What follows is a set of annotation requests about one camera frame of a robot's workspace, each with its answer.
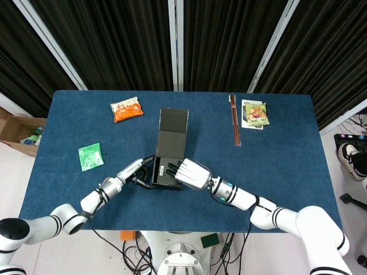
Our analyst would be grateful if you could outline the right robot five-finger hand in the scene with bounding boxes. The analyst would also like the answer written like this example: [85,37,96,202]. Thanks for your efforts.
[165,158,213,191]

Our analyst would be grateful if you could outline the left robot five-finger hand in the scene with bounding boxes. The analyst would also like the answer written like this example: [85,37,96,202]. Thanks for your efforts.
[115,155,157,190]

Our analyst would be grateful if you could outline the black folding box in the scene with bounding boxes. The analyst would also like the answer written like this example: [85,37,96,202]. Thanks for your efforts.
[150,108,189,192]

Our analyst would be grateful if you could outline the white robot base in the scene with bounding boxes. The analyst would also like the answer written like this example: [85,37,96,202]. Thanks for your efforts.
[140,230,230,275]

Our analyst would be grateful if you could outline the green sachet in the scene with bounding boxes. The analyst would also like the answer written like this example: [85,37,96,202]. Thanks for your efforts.
[77,142,105,172]

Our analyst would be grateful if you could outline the blue table mat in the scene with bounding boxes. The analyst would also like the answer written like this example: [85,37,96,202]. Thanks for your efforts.
[17,90,343,234]

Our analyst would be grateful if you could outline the orange snack packet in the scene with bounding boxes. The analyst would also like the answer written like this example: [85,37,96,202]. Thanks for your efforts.
[110,97,143,124]

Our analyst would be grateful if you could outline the wrapped red-brown chopsticks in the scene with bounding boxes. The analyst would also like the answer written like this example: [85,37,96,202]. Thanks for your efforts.
[228,95,243,147]

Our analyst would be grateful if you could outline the green block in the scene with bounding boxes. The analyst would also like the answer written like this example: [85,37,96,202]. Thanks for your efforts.
[200,233,221,249]

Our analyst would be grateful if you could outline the green vegetable packet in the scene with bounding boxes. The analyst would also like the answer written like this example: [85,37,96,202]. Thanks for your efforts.
[243,102,271,127]

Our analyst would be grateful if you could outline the brown cardboard carton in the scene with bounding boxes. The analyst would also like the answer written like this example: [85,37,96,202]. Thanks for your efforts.
[0,106,47,158]

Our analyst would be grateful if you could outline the black pleated curtain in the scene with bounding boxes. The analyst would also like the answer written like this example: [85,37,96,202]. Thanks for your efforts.
[28,0,174,92]
[182,0,293,93]
[0,0,79,119]
[253,0,367,131]

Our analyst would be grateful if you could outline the black and white shoe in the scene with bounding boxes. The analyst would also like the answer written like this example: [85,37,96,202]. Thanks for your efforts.
[335,143,367,182]

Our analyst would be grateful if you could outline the black floor tool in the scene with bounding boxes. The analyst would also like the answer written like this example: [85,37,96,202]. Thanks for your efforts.
[339,193,367,209]

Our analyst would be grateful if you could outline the black controller case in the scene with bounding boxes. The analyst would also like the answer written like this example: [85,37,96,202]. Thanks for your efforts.
[333,132,367,150]

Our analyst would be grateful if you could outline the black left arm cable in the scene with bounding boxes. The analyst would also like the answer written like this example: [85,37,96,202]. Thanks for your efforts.
[88,187,157,275]

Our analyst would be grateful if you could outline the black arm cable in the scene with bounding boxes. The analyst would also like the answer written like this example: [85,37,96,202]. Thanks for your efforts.
[214,196,278,275]
[88,187,157,275]

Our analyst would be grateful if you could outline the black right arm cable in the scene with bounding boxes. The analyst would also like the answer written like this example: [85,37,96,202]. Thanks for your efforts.
[214,196,278,275]

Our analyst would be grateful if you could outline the black cable bundle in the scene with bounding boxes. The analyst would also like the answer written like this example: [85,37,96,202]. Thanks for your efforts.
[122,231,161,275]

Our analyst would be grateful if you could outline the white metal frame post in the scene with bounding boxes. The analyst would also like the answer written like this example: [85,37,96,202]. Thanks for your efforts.
[247,0,308,93]
[11,0,88,91]
[319,98,367,136]
[167,0,185,92]

